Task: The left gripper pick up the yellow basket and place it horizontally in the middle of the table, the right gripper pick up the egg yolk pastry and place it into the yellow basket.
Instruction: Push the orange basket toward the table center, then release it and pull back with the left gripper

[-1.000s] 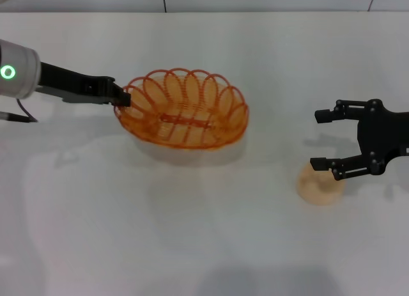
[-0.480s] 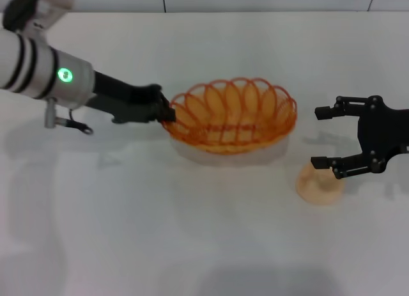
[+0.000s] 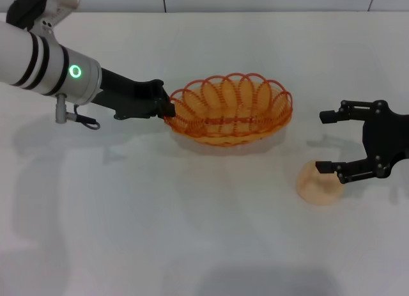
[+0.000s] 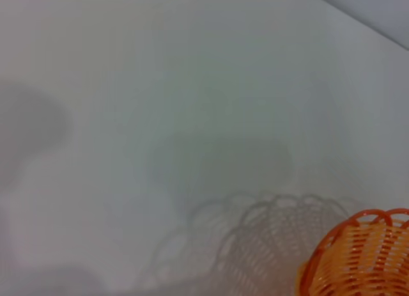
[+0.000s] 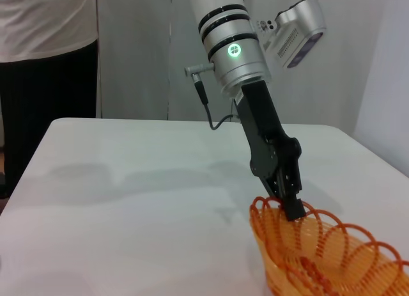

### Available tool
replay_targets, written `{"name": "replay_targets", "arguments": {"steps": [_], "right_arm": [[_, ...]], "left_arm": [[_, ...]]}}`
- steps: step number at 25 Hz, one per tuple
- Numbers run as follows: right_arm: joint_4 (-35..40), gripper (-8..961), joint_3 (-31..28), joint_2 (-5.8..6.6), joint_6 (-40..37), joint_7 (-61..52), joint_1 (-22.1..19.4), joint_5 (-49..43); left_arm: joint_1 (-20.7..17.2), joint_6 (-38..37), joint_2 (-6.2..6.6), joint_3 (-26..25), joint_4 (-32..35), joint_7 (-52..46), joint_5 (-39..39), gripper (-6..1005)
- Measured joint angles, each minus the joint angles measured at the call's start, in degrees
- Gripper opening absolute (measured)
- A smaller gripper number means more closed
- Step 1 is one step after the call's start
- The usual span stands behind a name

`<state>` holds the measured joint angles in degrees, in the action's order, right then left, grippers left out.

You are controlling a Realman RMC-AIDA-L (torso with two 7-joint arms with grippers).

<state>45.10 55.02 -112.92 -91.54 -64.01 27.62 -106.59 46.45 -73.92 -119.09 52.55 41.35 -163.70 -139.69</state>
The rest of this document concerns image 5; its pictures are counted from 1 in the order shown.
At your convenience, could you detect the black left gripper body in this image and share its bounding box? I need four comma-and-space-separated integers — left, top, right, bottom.
235, 80, 303, 179

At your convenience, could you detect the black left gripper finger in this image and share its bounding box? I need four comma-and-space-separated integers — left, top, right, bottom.
275, 161, 307, 222
255, 173, 284, 205

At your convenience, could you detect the orange plastic wire basket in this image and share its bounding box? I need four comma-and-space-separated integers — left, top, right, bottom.
249, 196, 409, 296

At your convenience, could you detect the person in white shirt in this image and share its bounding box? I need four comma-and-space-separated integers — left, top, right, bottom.
0, 0, 98, 200

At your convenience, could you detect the black cable with silver plug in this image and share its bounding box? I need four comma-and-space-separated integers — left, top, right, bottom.
184, 62, 242, 132

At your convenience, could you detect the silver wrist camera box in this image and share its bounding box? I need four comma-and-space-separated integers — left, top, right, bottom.
255, 0, 328, 70

